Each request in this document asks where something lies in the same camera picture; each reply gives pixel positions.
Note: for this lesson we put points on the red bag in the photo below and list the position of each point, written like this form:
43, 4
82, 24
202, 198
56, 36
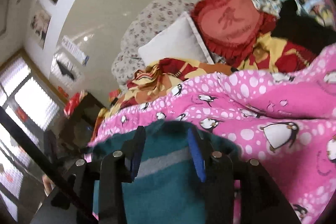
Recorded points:
73, 103

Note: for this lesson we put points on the floral quilt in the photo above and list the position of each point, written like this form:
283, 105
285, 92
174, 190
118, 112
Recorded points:
162, 6

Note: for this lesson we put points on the wall chart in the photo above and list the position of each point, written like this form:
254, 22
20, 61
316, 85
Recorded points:
74, 50

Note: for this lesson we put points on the black garment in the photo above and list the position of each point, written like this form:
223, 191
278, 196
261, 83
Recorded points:
296, 29

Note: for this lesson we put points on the red paper sign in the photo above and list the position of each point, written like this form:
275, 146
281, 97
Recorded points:
63, 92

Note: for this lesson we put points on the white pillow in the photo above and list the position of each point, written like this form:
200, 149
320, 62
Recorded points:
173, 43

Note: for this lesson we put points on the window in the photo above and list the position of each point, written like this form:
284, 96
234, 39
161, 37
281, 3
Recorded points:
29, 98

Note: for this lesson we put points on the yellow red patterned blanket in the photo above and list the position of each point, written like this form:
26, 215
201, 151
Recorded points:
147, 85

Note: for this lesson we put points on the red heart pillow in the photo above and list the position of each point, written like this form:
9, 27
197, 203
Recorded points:
231, 22

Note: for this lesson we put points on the wall poster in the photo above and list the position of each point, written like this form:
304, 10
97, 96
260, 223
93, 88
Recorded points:
40, 24

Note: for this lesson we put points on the dark bar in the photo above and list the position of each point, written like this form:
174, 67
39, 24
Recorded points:
26, 137

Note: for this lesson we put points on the dark hanging cloth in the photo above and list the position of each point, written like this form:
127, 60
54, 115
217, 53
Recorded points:
65, 69

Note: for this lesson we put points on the red window sticker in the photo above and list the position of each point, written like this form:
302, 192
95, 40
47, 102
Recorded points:
21, 112

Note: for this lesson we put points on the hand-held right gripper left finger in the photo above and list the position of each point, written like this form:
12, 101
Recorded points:
136, 158

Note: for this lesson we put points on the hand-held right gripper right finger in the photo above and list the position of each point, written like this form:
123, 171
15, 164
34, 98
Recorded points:
198, 161

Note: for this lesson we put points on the teal grey-striped sweater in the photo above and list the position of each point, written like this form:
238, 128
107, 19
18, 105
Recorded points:
162, 187

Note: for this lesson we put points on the pink penguin blanket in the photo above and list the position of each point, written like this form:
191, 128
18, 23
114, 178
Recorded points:
288, 98

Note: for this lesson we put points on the dark wooden table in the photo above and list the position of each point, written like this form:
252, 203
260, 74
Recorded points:
84, 113

